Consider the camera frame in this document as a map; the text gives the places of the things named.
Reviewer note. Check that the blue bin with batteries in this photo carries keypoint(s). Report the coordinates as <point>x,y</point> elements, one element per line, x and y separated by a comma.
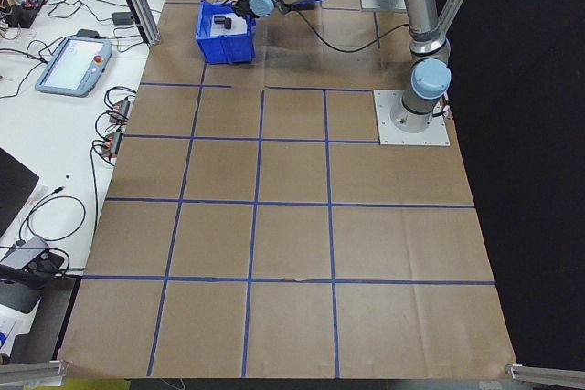
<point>226,49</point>

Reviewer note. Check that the dark cylindrical battery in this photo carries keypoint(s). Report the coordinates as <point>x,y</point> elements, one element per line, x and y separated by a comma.
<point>228,24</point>
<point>218,21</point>

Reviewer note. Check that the dark grey small box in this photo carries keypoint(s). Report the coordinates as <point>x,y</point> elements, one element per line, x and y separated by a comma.
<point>89,34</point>

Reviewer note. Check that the white blue box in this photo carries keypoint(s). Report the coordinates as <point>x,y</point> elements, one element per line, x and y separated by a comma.
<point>7,330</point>

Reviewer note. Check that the black power adapter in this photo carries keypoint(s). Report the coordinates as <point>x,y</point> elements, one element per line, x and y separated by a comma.
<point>122,19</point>

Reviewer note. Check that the grey orange usb hub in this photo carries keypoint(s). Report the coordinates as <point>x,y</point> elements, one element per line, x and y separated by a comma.
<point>122,109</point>
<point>113,145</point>

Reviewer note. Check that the light blue teach pendant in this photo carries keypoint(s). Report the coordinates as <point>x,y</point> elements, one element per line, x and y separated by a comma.
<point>68,66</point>

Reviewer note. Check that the white desk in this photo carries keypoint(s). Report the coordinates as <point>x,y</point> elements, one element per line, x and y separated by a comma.
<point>68,134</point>

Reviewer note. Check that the red black circuit board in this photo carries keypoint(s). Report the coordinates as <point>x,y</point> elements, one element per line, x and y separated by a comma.
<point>27,8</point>

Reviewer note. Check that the black laptop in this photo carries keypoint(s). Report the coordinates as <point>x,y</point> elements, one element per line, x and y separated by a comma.
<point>13,189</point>

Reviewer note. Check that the grey docking hub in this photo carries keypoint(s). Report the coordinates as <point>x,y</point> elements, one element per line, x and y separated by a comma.
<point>23,250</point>

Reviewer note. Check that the black stand base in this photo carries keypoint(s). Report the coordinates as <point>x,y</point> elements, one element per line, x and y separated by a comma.
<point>16,296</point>

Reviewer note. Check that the aluminium extrusion bar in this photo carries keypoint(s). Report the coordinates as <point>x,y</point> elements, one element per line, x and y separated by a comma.
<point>548,374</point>
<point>32,372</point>

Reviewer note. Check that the black camera clamp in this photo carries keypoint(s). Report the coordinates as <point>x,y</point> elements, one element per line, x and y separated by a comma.
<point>43,264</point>

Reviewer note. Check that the black frame cover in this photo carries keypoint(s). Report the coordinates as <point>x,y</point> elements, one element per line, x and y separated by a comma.
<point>539,180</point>

